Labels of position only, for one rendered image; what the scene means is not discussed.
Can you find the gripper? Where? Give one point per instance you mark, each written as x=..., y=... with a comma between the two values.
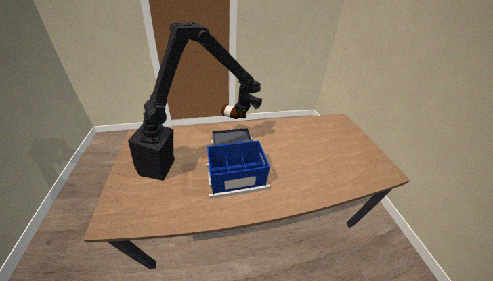
x=243, y=109

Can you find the blue plastic crate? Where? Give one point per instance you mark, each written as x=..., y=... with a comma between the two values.
x=244, y=154

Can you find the brown glass bottle with white label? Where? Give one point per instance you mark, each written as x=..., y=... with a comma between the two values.
x=230, y=111

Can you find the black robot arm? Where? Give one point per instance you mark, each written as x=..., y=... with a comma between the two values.
x=154, y=115

